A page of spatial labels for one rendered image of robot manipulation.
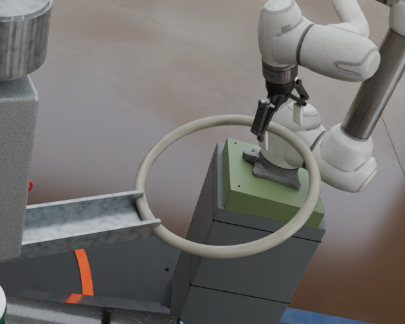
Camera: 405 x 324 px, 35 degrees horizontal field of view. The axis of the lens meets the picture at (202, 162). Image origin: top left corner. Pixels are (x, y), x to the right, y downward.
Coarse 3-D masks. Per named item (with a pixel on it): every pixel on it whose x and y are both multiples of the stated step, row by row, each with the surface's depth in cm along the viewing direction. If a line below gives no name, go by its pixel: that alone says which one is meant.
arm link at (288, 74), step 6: (264, 66) 156; (270, 66) 155; (288, 66) 154; (294, 66) 155; (264, 72) 158; (270, 72) 156; (276, 72) 155; (282, 72) 155; (288, 72) 155; (294, 72) 157; (270, 78) 158; (276, 78) 156; (282, 78) 156; (288, 78) 157; (294, 78) 158
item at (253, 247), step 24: (216, 120) 183; (240, 120) 182; (168, 144) 179; (144, 168) 172; (312, 168) 166; (144, 192) 167; (312, 192) 160; (144, 216) 161; (168, 240) 155; (264, 240) 152
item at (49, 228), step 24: (120, 192) 162; (48, 216) 155; (72, 216) 158; (96, 216) 160; (120, 216) 162; (24, 240) 148; (48, 240) 144; (72, 240) 148; (96, 240) 151; (120, 240) 155
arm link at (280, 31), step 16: (272, 0) 147; (288, 0) 146; (272, 16) 144; (288, 16) 144; (272, 32) 146; (288, 32) 145; (304, 32) 145; (272, 48) 149; (288, 48) 146; (272, 64) 154; (288, 64) 153
